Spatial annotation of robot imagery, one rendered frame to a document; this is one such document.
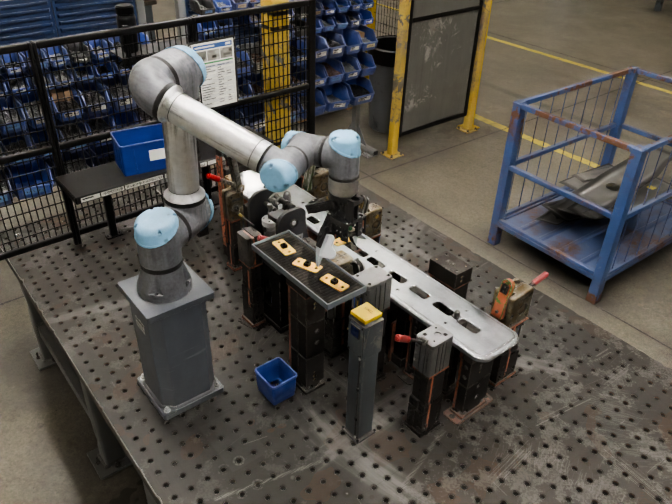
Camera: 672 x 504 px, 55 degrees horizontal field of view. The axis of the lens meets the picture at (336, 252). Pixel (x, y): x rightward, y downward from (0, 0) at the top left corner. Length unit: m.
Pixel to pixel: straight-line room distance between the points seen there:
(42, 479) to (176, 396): 1.06
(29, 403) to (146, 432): 1.31
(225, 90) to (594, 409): 1.97
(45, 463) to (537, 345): 2.02
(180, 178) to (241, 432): 0.77
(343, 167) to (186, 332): 0.70
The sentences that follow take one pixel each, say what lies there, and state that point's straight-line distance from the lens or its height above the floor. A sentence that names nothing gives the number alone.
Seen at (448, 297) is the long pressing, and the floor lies 1.00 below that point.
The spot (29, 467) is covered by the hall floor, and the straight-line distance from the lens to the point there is 3.03.
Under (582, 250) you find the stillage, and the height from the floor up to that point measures 0.16.
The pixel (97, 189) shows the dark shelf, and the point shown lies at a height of 1.03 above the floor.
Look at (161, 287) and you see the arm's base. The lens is 1.82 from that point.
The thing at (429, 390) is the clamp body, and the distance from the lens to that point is 1.89.
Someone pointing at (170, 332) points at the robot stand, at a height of 1.01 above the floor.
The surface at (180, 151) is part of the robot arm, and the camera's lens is 1.76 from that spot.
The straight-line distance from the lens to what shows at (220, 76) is 2.95.
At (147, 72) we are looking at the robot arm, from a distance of 1.59.
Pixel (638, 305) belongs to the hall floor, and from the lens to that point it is 4.01.
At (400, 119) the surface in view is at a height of 0.30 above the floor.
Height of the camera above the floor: 2.21
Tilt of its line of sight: 34 degrees down
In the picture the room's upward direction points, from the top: 2 degrees clockwise
